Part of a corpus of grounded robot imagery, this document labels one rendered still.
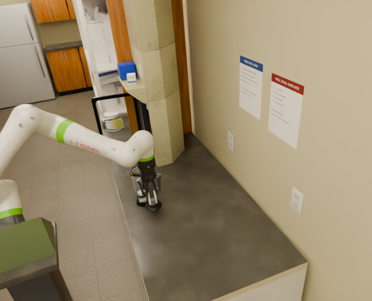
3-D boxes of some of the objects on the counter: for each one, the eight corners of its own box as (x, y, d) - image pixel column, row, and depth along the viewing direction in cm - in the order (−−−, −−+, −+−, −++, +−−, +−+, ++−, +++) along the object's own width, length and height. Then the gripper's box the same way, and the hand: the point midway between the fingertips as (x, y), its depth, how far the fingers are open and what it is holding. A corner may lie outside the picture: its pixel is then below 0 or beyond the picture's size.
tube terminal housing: (177, 138, 242) (166, 37, 203) (191, 158, 215) (182, 46, 177) (146, 146, 236) (129, 43, 197) (157, 166, 209) (140, 52, 170)
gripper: (159, 159, 159) (165, 194, 171) (130, 166, 155) (137, 202, 167) (163, 166, 152) (168, 202, 164) (132, 174, 148) (140, 211, 160)
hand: (152, 197), depth 164 cm, fingers closed on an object, 3 cm apart
